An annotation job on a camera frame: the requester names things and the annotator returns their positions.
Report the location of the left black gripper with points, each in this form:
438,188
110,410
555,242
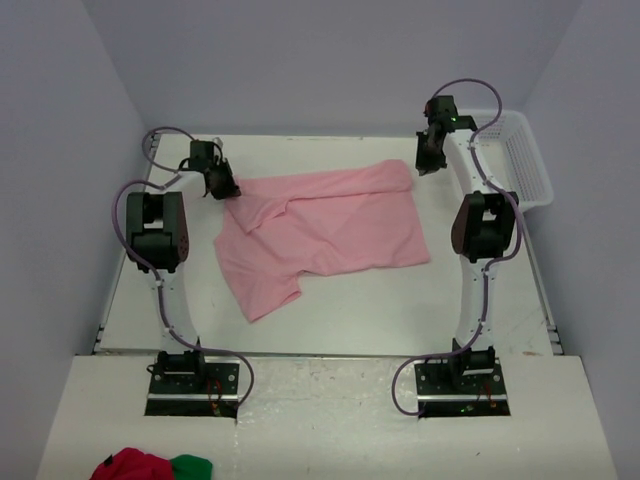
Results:
230,189

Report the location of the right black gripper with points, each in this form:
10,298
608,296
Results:
423,165

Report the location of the pink t shirt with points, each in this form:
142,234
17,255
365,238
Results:
322,223

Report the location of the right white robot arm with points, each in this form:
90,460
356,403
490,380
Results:
480,235

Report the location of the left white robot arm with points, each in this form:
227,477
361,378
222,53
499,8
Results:
156,239

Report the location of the white plastic basket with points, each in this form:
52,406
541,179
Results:
511,155

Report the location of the green folded t shirt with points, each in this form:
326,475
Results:
190,467

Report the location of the red folded t shirt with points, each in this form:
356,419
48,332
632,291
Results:
133,464

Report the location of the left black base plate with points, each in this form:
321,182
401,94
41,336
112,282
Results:
200,387

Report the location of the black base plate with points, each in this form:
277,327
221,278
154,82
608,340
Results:
200,387
446,389

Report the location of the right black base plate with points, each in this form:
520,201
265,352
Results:
446,389

